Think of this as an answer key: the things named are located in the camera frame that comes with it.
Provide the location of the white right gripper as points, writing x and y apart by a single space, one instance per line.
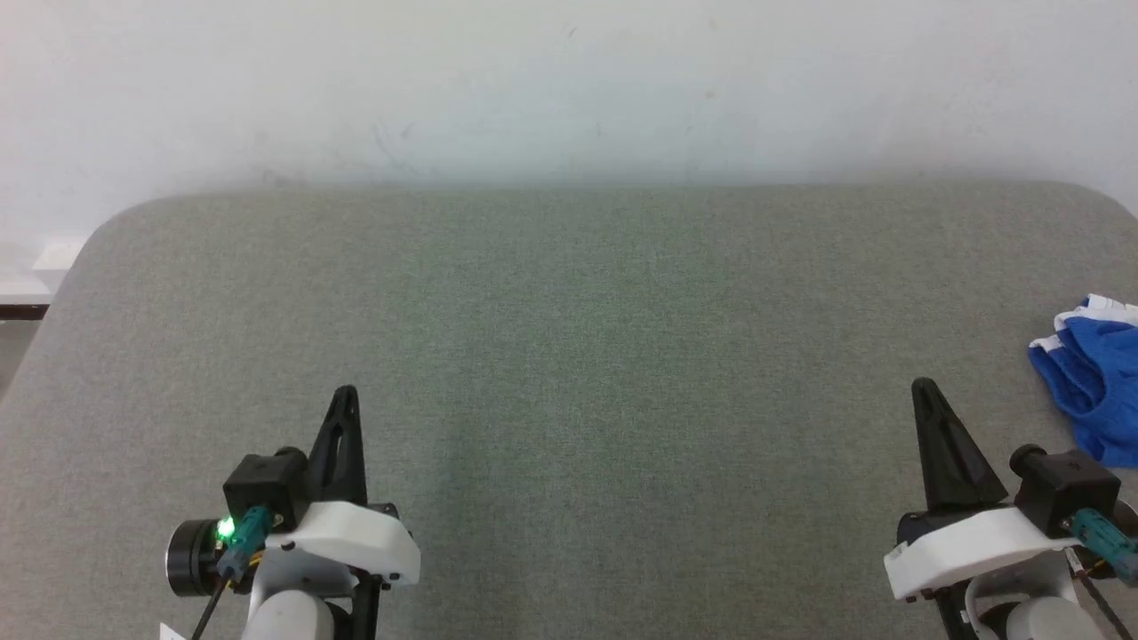
969 547

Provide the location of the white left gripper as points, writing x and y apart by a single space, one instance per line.
356 542

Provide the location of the blue garment with white trim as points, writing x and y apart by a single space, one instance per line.
1098 373

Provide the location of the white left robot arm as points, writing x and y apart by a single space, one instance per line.
289 613

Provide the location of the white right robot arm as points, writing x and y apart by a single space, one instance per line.
1040 618

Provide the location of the grey fabric sofa cushion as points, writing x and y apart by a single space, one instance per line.
569 356

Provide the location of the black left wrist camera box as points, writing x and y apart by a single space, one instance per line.
262 484

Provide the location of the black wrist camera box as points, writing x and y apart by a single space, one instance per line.
262 484
1062 484

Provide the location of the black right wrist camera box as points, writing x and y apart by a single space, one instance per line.
1062 484

